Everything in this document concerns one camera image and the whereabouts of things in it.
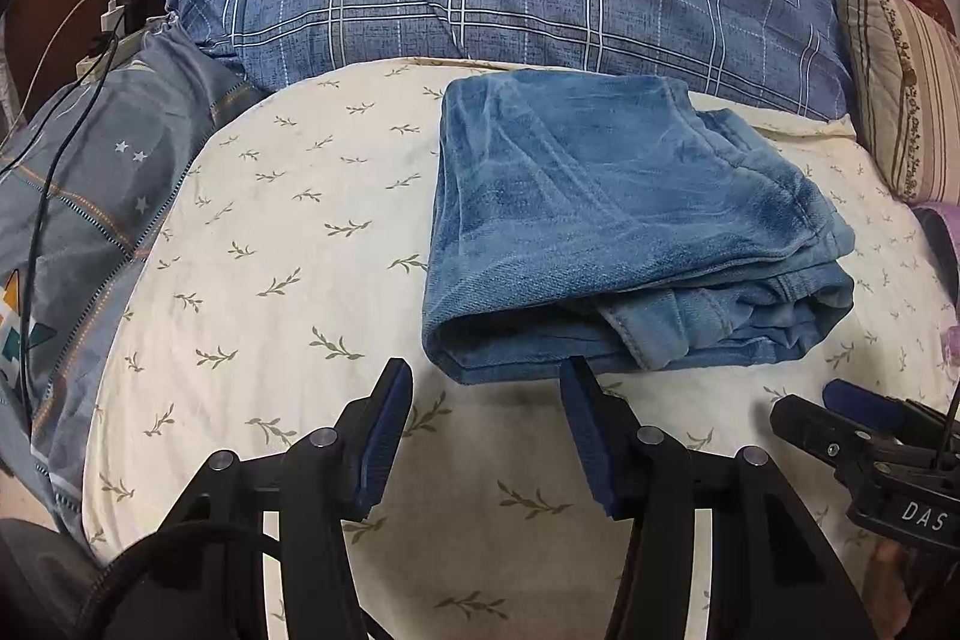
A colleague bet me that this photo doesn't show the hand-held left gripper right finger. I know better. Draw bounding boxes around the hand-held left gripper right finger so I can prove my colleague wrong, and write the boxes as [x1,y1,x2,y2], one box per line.
[559,357,880,640]

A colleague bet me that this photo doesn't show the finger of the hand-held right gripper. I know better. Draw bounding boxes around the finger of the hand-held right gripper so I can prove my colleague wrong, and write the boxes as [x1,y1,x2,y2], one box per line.
[769,392,895,470]
[821,377,929,437]

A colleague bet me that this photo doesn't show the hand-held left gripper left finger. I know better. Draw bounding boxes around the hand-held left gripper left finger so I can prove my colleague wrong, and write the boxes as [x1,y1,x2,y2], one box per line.
[154,357,415,640]

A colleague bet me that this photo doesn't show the blue denim pants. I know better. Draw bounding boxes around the blue denim pants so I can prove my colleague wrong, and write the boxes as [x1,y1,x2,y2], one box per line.
[420,68,858,386]

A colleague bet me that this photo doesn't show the purple cloth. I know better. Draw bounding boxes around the purple cloth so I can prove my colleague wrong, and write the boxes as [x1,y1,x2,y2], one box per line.
[911,201,960,375]

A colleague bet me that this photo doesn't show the cream leaf print bed sheet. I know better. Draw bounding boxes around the cream leaf print bed sheet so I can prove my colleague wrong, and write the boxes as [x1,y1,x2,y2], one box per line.
[79,56,960,640]

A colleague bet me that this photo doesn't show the beige striped pillow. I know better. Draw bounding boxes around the beige striped pillow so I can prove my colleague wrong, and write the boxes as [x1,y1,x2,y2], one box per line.
[835,0,960,206]

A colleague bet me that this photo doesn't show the dark grey cloth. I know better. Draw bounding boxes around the dark grey cloth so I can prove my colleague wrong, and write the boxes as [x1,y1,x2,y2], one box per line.
[0,518,102,640]

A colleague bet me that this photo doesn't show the grey-blue star print quilt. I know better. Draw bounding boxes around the grey-blue star print quilt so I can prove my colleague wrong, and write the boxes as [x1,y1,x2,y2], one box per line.
[0,21,268,530]

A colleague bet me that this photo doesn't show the white power strip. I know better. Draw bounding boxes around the white power strip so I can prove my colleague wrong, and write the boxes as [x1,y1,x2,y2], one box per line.
[75,29,163,79]

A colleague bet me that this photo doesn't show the black cable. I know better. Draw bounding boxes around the black cable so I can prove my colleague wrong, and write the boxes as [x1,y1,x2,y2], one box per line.
[13,32,121,438]

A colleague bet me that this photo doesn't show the white cable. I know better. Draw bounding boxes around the white cable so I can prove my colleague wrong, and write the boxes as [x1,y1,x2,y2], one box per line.
[0,0,115,161]

